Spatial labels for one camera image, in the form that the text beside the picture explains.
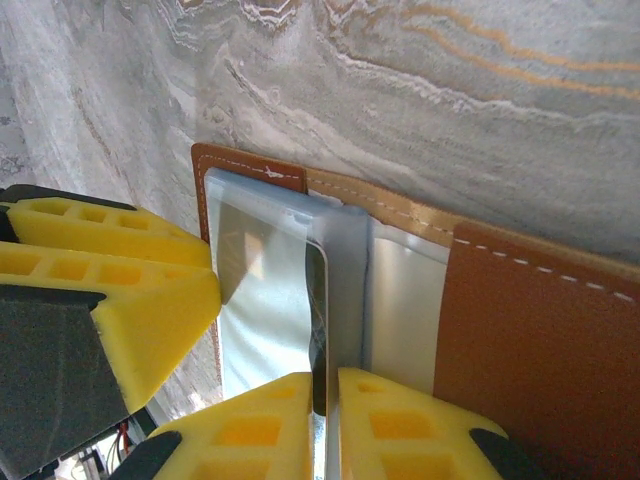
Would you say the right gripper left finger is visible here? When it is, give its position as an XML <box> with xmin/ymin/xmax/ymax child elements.
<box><xmin>107</xmin><ymin>372</ymin><xmax>315</xmax><ymax>480</ymax></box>

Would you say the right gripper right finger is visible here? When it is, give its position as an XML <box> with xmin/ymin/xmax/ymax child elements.
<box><xmin>337</xmin><ymin>367</ymin><xmax>546</xmax><ymax>480</ymax></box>

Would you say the brown leather card holder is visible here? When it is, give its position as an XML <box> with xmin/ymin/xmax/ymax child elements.
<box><xmin>191</xmin><ymin>142</ymin><xmax>640</xmax><ymax>480</ymax></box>

